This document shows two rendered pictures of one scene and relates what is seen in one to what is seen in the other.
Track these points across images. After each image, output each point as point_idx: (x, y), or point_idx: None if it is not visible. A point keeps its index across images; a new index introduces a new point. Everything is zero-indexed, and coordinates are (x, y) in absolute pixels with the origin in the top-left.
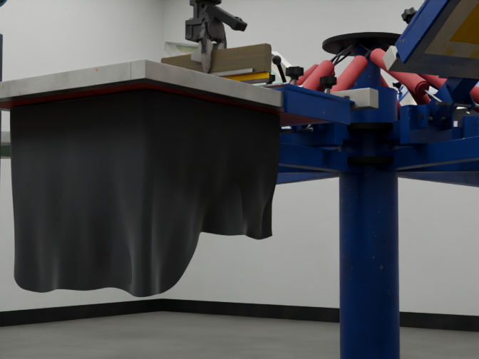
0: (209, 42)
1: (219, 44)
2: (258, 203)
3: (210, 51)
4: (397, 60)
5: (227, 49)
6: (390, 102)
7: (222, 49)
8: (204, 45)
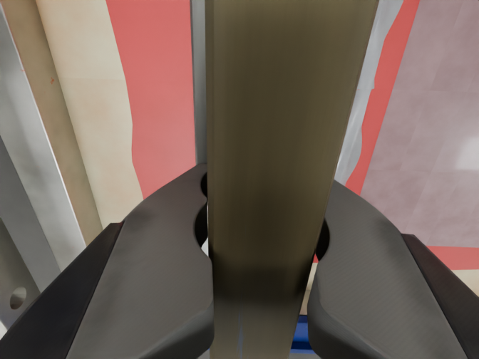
0: (403, 330)
1: (172, 340)
2: None
3: (338, 244)
4: None
5: (373, 22)
6: None
7: (339, 137)
8: (460, 283)
